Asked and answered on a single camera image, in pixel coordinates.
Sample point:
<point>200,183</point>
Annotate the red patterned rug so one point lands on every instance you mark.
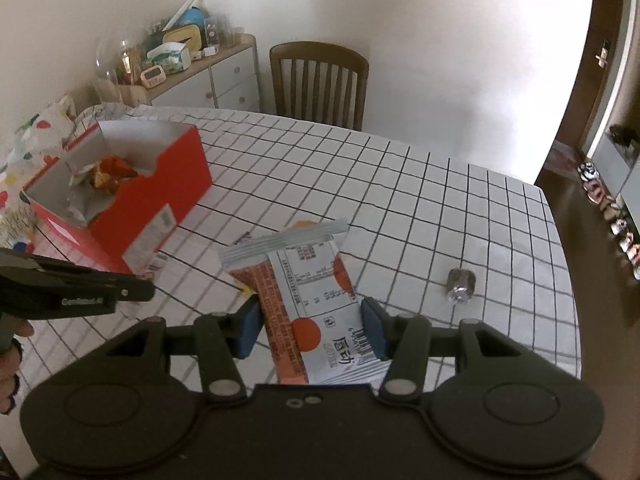
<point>565,156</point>

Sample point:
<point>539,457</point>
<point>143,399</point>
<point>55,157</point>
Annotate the yellow liquid bottle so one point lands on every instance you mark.
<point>130,62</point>

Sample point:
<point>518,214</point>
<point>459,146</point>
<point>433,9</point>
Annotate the blue round container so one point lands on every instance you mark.
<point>195,17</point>

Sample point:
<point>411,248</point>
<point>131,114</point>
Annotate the red cardboard box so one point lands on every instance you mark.
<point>165,185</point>

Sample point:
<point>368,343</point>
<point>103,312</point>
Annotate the row of shoes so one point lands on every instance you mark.
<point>612,210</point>

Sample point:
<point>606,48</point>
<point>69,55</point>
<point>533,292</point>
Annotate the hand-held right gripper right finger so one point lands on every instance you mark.
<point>374,330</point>

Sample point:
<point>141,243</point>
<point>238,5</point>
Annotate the balloon print gift bag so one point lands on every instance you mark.
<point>40,125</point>

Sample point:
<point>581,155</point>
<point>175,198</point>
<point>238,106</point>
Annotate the yellow teal box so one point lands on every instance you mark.
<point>182,36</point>

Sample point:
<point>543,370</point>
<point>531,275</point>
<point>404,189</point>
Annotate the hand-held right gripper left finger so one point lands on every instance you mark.
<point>248,332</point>

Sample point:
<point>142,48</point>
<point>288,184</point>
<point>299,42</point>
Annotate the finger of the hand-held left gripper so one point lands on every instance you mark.
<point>135,291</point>

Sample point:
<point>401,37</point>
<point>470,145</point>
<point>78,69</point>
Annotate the white wooden sideboard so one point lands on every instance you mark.
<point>230,80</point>

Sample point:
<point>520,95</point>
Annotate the white and red snack packet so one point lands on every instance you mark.
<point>85,195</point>

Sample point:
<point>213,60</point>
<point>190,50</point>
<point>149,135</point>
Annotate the wooden dining chair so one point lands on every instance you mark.
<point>320,85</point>

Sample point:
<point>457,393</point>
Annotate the white and orange snack packet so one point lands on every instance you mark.
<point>310,280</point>

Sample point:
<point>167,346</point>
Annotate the small white gadget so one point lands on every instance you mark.
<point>210,51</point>

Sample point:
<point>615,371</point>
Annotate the checked tablecloth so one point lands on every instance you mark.
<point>400,185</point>

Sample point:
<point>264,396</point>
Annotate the tissue pack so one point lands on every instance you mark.
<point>170,58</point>

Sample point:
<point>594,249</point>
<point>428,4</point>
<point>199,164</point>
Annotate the clear glass jars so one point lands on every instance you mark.
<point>219,30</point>

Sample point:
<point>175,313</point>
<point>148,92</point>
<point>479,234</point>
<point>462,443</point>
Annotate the glass dome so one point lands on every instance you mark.
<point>107,55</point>

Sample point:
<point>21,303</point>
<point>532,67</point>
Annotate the white hallway cabinet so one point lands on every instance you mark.
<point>615,160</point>

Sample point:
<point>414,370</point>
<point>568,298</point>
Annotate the person's left hand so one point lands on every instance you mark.
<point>12,360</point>

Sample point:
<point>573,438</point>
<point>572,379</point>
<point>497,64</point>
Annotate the brown door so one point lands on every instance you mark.
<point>575,85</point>

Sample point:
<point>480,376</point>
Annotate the small foil-wrapped candy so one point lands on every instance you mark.
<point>461,287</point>

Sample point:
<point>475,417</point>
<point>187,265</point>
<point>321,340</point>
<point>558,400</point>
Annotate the clear drinking glass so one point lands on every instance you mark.
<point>107,91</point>

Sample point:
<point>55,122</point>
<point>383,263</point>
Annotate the white kitchen timer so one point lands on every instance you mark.
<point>152,76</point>

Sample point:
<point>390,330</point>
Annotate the red snack bag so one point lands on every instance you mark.
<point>112,172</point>

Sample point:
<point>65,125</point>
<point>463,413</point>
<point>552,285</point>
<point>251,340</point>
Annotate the white stick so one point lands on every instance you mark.
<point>177,12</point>

